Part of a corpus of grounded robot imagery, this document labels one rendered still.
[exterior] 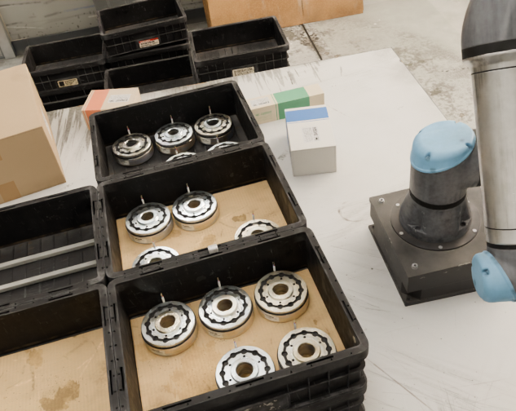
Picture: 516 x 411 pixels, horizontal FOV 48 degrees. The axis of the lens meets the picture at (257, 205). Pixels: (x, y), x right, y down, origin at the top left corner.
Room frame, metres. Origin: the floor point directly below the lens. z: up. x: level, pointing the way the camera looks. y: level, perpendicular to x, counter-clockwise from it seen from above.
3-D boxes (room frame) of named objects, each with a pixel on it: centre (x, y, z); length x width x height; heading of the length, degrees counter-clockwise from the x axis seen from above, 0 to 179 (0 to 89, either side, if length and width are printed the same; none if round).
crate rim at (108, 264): (0.91, 0.13, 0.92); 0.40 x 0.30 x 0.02; 100
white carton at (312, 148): (1.32, -0.17, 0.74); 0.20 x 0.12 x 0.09; 177
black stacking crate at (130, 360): (0.62, 0.08, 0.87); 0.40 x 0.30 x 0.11; 100
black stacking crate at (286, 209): (0.91, 0.13, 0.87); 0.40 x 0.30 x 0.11; 100
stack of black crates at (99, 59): (2.64, 0.82, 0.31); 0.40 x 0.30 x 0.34; 95
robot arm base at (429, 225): (0.89, -0.38, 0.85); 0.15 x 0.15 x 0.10
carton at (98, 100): (1.65, 0.42, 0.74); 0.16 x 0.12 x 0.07; 81
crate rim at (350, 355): (0.62, 0.08, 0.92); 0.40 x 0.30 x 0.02; 100
